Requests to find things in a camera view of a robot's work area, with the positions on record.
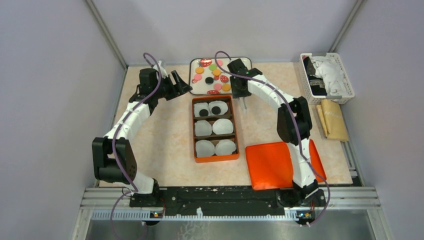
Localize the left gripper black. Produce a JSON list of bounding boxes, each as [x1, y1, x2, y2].
[[152, 69, 192, 101]]

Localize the black sandwich cookie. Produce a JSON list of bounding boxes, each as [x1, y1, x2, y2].
[[205, 77, 215, 85], [210, 106, 222, 116], [198, 109, 210, 117]]

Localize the metal tongs white handle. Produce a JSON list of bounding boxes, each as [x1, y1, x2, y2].
[[238, 97, 247, 114]]

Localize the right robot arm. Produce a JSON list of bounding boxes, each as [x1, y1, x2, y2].
[[196, 58, 319, 206]]

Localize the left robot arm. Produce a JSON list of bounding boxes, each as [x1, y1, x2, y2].
[[91, 61, 192, 207]]

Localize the yellow sandwich cookie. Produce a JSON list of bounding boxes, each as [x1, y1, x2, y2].
[[221, 83, 231, 92], [195, 66, 205, 74], [212, 68, 222, 77]]

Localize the pink sandwich cookie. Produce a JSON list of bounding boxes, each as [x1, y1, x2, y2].
[[192, 73, 203, 83], [213, 83, 222, 92]]

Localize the white strawberry print tray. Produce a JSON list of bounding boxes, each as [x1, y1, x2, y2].
[[189, 57, 238, 96]]

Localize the green sandwich cookie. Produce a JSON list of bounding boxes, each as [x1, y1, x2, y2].
[[208, 64, 218, 71]]

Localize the orange cookie tin box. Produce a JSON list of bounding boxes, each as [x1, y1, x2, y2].
[[191, 95, 240, 164]]

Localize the black item in basket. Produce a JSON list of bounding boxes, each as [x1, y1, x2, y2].
[[302, 56, 328, 96]]

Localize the orange tin lid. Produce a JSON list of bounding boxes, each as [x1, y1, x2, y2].
[[245, 139, 328, 192]]

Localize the white perforated plastic basket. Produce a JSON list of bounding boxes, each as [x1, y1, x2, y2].
[[298, 53, 355, 105]]

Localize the white cloth in basket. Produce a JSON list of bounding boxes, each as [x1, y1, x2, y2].
[[310, 56, 348, 96]]

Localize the yellow folded cloth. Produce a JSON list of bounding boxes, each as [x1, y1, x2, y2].
[[316, 99, 349, 142]]

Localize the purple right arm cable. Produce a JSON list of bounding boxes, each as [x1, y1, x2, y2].
[[214, 50, 332, 228]]

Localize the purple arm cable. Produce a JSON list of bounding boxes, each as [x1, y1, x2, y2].
[[214, 50, 332, 228], [109, 52, 163, 240]]

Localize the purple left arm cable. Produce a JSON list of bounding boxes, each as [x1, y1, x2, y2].
[[109, 52, 163, 240]]

